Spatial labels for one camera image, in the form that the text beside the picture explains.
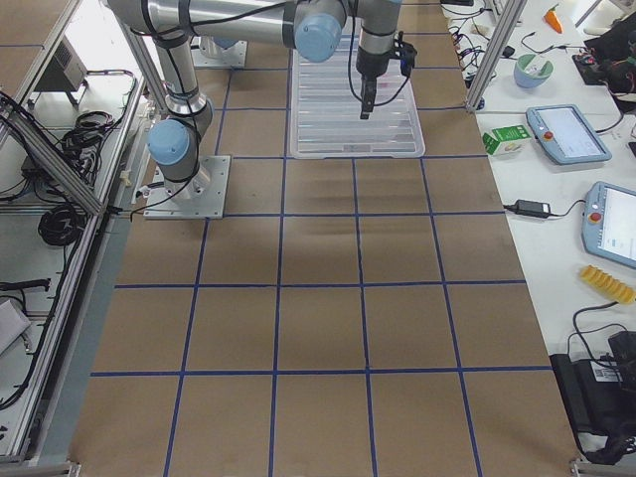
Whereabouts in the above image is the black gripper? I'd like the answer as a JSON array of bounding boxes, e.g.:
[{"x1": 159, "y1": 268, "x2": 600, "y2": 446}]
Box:
[{"x1": 356, "y1": 47, "x2": 389, "y2": 120}]

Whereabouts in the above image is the clear plastic box lid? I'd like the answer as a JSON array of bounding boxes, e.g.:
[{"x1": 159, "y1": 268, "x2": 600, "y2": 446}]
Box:
[{"x1": 287, "y1": 34, "x2": 426, "y2": 155}]

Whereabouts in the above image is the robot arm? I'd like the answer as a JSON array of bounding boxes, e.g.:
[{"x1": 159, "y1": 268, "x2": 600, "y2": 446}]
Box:
[{"x1": 108, "y1": 1, "x2": 401, "y2": 189}]

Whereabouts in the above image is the clear plastic storage box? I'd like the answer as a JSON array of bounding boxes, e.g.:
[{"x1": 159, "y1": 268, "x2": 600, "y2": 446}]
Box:
[{"x1": 287, "y1": 34, "x2": 427, "y2": 160}]

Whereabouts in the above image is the green white carton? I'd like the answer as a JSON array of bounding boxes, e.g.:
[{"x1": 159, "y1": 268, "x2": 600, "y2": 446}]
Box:
[{"x1": 482, "y1": 124, "x2": 532, "y2": 156}]

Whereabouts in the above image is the green white bowl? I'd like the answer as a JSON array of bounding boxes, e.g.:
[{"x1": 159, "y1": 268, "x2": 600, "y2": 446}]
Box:
[{"x1": 513, "y1": 54, "x2": 554, "y2": 88}]

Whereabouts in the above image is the orange toy carrot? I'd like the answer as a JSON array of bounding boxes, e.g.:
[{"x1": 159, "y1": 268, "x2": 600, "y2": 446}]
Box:
[{"x1": 543, "y1": 4, "x2": 563, "y2": 34}]

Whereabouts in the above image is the blue teach pendant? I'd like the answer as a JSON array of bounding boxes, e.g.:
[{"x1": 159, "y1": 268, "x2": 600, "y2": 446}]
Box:
[
  {"x1": 526, "y1": 104, "x2": 612, "y2": 165},
  {"x1": 581, "y1": 181, "x2": 636, "y2": 269}
]

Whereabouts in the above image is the black power adapter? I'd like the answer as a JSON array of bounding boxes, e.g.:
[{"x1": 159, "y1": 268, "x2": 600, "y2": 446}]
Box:
[{"x1": 512, "y1": 199, "x2": 552, "y2": 219}]

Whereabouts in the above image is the yellow toy corn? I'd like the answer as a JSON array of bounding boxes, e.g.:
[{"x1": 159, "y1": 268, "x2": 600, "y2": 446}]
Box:
[{"x1": 579, "y1": 265, "x2": 635, "y2": 304}]

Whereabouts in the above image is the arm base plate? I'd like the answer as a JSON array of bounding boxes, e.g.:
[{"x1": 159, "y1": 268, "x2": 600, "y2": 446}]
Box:
[
  {"x1": 142, "y1": 155, "x2": 232, "y2": 220},
  {"x1": 191, "y1": 37, "x2": 247, "y2": 70}
]

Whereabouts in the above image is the aluminium frame post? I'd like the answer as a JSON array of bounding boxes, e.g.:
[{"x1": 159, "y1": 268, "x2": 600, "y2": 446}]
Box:
[{"x1": 465, "y1": 0, "x2": 527, "y2": 112}]

